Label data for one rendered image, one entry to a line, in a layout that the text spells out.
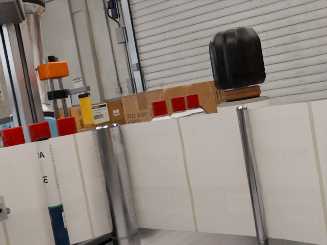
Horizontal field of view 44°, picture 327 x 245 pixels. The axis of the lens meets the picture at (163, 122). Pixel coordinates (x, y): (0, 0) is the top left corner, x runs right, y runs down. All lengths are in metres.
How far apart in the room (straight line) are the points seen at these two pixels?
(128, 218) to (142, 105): 0.89
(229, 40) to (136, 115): 0.86
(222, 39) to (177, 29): 4.98
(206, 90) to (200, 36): 4.01
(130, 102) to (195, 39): 4.07
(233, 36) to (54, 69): 0.37
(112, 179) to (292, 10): 4.64
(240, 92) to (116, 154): 0.22
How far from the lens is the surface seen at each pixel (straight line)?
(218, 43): 0.64
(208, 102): 1.45
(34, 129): 0.71
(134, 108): 1.45
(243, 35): 0.64
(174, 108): 0.97
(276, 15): 5.12
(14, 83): 0.86
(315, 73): 5.02
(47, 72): 0.83
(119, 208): 0.55
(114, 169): 0.54
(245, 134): 0.45
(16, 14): 0.81
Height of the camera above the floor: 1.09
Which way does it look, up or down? 4 degrees down
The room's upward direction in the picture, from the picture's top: 10 degrees counter-clockwise
